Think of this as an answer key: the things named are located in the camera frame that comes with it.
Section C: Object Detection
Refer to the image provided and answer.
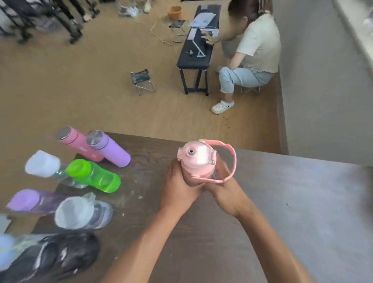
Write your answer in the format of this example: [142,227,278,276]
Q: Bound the person's right hand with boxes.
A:
[204,159,249,218]

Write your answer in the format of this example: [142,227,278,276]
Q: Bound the person's left hand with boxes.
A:
[160,159,205,218]

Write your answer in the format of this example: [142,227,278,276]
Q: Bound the pink bottle with strap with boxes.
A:
[177,139,237,188]

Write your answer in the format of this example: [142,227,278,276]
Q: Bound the person's right forearm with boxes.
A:
[232,201,314,283]

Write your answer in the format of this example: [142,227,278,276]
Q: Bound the person's left forearm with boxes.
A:
[99,202,191,283]

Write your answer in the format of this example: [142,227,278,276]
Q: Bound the purple thermos bottle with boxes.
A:
[86,130,131,168]

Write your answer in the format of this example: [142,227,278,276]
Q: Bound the green plastic bottle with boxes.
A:
[65,159,121,193]

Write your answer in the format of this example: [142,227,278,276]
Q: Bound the small folding stool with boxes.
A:
[130,69,156,96]
[168,20,187,37]

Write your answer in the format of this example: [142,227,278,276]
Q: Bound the pink thermos bottle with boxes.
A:
[55,126,104,162]

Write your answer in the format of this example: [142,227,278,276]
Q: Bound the black padded bench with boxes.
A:
[177,4,222,96]

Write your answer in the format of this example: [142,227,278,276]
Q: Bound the clear bottle with white cap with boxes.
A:
[24,150,88,189]

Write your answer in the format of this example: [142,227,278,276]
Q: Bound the black water bottle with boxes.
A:
[0,230,101,283]

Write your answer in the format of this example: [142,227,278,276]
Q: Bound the clear bottle with purple cap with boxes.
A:
[6,189,70,216]

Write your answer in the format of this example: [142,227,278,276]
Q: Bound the white papers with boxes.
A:
[189,12,217,28]

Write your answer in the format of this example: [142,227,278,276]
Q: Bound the orange bucket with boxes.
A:
[167,6,183,20]

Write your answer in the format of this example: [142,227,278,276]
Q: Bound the clear plastic bags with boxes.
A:
[117,0,152,18]

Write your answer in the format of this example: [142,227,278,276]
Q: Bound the black metal stands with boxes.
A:
[0,0,100,45]

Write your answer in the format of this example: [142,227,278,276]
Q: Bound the clear bottle with white handle lid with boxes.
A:
[54,192,114,231]

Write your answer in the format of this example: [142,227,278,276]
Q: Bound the white cable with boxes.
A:
[150,20,179,48]

